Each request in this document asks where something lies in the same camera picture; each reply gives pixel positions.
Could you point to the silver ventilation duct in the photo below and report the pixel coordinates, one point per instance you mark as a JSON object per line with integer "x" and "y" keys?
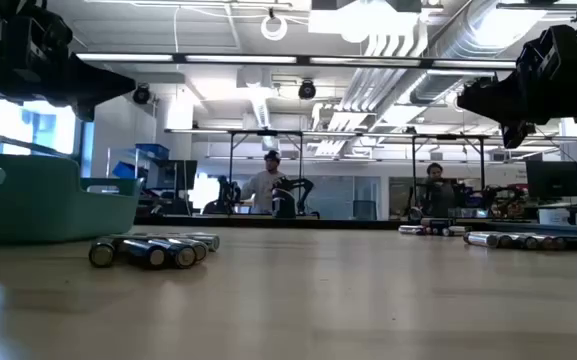
{"x": 468, "y": 30}

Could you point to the green plastic bin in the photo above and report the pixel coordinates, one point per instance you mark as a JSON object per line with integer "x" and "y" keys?
{"x": 43, "y": 210}

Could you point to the blue storage crate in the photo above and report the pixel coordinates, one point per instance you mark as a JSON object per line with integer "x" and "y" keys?
{"x": 153, "y": 151}
{"x": 123, "y": 170}

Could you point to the white ceiling light panel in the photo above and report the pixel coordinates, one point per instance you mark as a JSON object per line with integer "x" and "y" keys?
{"x": 363, "y": 22}

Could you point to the black table frame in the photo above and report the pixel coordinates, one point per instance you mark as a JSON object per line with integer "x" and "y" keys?
{"x": 348, "y": 223}

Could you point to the person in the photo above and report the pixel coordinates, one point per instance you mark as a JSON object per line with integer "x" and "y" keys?
{"x": 263, "y": 187}
{"x": 437, "y": 192}

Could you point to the black ceiling camera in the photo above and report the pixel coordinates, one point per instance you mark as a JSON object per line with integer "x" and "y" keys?
{"x": 141, "y": 94}
{"x": 307, "y": 90}

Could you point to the black workstation frame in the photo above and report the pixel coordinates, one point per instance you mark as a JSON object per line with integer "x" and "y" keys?
{"x": 268, "y": 132}
{"x": 448, "y": 136}

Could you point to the dark waste bin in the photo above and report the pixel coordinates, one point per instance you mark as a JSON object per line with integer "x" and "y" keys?
{"x": 365, "y": 210}

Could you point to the black beam with light strips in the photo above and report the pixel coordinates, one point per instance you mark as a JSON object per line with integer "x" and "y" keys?
{"x": 303, "y": 60}

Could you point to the white box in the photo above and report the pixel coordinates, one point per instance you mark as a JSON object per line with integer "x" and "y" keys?
{"x": 554, "y": 216}

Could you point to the black computer monitor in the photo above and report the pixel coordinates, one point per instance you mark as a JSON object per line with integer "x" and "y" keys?
{"x": 553, "y": 179}
{"x": 175, "y": 175}

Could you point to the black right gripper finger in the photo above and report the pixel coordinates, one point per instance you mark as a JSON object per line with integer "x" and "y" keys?
{"x": 514, "y": 134}
{"x": 493, "y": 100}

